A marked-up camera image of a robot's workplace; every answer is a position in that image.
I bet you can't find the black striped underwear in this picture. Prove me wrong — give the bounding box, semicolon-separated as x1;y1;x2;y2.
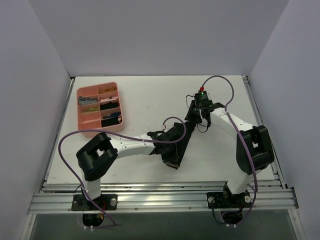
167;121;196;169

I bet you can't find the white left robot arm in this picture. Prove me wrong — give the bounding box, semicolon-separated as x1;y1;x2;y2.
76;124;184;210

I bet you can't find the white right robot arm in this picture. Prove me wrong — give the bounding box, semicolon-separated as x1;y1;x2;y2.
185;90;275;207

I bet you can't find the navy garment in box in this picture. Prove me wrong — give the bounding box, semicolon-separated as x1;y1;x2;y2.
102;112;121;120

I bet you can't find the black garment in lower compartment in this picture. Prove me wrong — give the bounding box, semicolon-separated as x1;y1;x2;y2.
101;117;122;128

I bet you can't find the black rolled garment in box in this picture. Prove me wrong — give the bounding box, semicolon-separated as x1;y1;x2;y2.
99;102;119;111

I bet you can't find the pink garment in box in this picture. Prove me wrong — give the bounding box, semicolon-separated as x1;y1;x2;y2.
100;96;119;103

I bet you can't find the pink compartment organizer box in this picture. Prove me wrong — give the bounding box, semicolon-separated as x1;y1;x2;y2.
76;82;125;133

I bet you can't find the yellow garment in box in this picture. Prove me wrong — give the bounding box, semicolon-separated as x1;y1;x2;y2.
98;86;117;94

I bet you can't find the olive garment in box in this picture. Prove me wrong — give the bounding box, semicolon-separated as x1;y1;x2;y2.
81;107;99;114

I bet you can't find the striped rolled garment in box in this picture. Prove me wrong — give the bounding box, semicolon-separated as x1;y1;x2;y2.
77;96;99;106

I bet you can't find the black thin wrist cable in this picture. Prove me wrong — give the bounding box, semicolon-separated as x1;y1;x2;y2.
185;94;213;133

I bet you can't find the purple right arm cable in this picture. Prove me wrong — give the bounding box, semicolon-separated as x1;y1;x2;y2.
199;75;258;223

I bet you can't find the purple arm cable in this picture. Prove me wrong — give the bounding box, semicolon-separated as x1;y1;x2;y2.
199;75;258;223
57;116;188;228

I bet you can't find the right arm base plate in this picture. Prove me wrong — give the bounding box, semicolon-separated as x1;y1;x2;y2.
206;190;252;209

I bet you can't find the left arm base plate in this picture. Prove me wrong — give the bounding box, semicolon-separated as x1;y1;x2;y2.
71;194;118;211

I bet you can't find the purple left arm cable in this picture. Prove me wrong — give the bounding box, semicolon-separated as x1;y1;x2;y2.
57;116;188;228

